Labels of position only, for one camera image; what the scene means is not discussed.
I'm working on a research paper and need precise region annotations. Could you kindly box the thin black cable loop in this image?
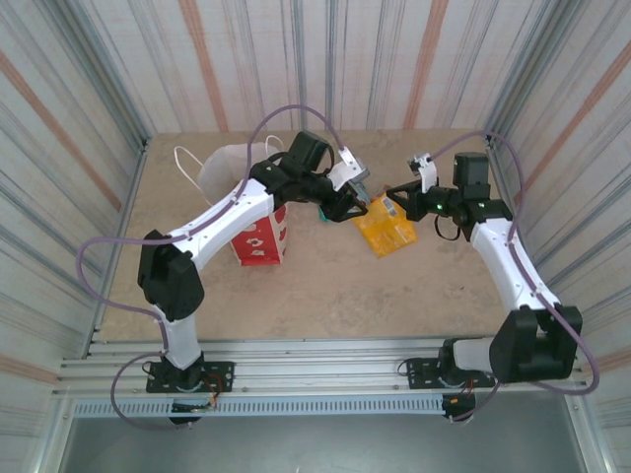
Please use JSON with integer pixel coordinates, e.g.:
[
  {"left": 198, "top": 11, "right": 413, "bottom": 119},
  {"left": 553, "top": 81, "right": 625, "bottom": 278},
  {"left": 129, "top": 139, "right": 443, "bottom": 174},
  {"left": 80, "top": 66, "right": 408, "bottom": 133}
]
[{"left": 433, "top": 214, "right": 463, "bottom": 242}]

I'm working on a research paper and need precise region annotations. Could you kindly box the grey slotted cable duct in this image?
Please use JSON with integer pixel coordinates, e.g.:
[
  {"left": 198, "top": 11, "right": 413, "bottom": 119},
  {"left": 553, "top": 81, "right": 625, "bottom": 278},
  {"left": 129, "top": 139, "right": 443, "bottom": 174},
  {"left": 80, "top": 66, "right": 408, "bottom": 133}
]
[{"left": 72, "top": 395, "right": 448, "bottom": 420}]

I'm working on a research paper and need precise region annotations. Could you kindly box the orange snack pack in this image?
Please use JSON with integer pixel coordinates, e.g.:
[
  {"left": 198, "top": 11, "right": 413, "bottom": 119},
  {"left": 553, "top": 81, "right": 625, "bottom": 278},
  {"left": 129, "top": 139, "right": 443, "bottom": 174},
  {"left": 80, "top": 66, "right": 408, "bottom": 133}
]
[{"left": 352, "top": 193, "right": 419, "bottom": 260}]

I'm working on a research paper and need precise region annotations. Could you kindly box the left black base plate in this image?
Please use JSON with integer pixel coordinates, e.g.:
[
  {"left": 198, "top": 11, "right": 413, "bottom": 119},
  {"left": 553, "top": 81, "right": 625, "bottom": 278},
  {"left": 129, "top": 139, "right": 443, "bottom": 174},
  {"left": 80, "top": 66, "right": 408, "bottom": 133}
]
[{"left": 145, "top": 361, "right": 236, "bottom": 394}]

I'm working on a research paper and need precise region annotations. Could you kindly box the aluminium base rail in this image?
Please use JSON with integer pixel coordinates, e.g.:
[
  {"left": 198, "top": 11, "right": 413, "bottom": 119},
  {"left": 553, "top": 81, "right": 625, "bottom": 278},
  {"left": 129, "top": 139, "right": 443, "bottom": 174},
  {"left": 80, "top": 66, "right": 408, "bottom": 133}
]
[{"left": 51, "top": 336, "right": 583, "bottom": 400}]

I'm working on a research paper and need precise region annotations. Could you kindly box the red white paper bag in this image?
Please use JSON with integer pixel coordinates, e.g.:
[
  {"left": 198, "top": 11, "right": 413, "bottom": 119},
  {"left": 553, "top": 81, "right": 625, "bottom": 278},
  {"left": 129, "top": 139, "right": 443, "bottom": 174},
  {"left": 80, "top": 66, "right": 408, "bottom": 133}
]
[{"left": 231, "top": 204, "right": 290, "bottom": 267}]

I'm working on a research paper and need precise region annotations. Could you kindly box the aluminium side frame rail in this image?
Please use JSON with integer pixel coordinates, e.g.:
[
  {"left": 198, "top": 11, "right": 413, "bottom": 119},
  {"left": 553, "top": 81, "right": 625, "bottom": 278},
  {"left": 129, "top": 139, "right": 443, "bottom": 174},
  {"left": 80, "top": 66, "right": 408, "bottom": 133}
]
[
  {"left": 484, "top": 131, "right": 579, "bottom": 360},
  {"left": 81, "top": 137, "right": 152, "bottom": 359}
]

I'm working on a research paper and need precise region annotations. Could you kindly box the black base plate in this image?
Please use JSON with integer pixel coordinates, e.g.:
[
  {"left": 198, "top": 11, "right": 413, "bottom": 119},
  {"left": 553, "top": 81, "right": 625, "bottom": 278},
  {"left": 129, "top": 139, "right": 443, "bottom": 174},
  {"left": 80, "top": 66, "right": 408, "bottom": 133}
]
[
  {"left": 145, "top": 361, "right": 236, "bottom": 394},
  {"left": 404, "top": 358, "right": 497, "bottom": 391}
]

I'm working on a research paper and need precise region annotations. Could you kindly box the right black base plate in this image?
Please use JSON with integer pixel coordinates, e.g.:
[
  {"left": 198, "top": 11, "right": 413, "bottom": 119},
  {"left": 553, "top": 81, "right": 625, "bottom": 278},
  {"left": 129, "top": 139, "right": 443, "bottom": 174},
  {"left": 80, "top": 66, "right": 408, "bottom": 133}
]
[{"left": 404, "top": 358, "right": 497, "bottom": 391}]

